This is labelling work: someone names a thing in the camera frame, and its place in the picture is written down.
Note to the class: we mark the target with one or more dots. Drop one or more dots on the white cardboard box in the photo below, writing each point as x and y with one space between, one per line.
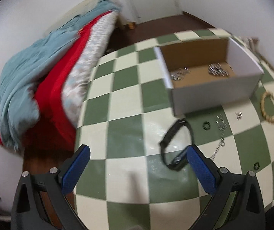
205 73

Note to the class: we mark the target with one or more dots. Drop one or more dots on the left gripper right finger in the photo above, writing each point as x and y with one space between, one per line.
247 209

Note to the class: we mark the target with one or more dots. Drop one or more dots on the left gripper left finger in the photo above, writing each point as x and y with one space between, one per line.
29 212

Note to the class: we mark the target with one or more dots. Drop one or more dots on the black smart watch band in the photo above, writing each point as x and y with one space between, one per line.
180 160

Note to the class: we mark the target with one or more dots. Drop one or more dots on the white wooden headboard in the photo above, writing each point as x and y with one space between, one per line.
80 9

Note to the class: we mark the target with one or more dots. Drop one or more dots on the small silver earring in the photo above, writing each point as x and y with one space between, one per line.
238 115

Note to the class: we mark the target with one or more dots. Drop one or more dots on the red blanket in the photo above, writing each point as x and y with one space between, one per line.
53 128

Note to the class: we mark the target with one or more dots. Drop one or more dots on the green white checkered tablecloth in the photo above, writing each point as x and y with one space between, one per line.
123 118

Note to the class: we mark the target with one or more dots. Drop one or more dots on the patterned mattress sheet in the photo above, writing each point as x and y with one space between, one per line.
76 84

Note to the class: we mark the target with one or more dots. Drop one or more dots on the light blue duvet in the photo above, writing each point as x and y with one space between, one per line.
21 73

